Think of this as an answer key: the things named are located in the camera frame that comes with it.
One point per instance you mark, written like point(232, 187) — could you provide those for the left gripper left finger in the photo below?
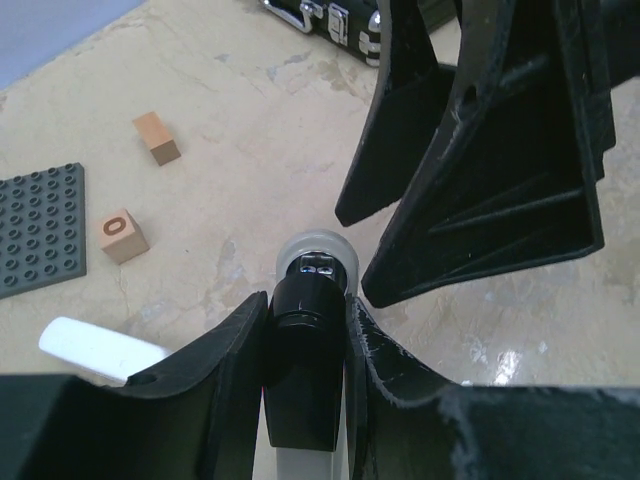
point(194, 415)

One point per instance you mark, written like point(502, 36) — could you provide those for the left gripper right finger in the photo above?
point(406, 421)

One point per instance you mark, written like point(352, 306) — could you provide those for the grey studded baseplate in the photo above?
point(43, 229)

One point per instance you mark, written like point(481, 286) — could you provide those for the white stapler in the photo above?
point(105, 352)

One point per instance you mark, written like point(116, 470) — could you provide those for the wooden letter cube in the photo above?
point(121, 238)

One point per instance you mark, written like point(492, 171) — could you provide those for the plain wooden block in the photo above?
point(157, 138)

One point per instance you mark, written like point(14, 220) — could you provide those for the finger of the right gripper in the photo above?
point(411, 94)
point(508, 181)

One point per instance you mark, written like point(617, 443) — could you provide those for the black case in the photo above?
point(356, 26)

